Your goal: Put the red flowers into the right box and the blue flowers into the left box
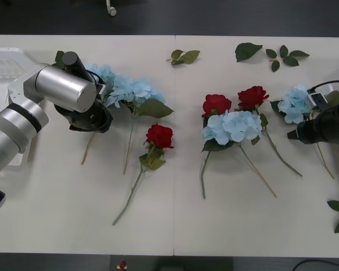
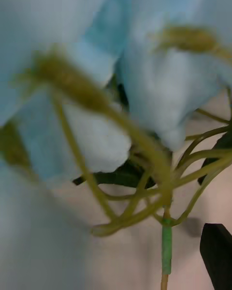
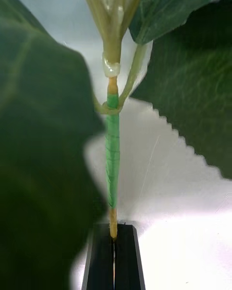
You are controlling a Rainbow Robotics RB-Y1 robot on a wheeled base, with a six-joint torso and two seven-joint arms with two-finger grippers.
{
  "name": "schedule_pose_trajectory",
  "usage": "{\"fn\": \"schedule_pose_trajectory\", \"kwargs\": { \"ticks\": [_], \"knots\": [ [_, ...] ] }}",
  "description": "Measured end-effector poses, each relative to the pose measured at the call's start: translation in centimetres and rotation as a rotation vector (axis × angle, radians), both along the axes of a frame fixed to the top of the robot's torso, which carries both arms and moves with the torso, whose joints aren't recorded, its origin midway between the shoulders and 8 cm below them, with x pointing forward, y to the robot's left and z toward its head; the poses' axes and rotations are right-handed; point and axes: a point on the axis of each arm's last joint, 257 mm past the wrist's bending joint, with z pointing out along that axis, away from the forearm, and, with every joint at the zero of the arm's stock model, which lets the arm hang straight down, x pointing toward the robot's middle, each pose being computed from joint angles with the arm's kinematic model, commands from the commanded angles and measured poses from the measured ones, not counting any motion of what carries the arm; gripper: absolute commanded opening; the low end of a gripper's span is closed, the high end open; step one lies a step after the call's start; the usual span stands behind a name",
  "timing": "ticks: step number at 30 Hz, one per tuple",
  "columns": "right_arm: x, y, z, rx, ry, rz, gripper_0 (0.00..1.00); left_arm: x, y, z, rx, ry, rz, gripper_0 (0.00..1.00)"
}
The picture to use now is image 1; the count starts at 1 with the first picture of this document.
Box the large loose green leaf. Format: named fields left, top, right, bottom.
left=234, top=42, right=264, bottom=63

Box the pale blue flower green stem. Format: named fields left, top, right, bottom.
left=54, top=50, right=118, bottom=166
left=106, top=75, right=175, bottom=176
left=201, top=110, right=277, bottom=198
left=270, top=84, right=339, bottom=180

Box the loose green leaf twig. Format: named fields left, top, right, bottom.
left=326, top=199, right=339, bottom=234
left=265, top=44, right=311, bottom=73
left=166, top=49, right=201, bottom=67

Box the red rose green stem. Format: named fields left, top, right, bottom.
left=112, top=123, right=175, bottom=226
left=233, top=85, right=303, bottom=178
left=200, top=94, right=233, bottom=200

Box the white chair caster wheel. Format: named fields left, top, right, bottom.
left=105, top=0, right=118, bottom=16

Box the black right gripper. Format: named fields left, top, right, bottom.
left=286, top=113, right=325, bottom=145

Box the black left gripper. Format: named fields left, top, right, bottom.
left=69, top=98, right=114, bottom=134

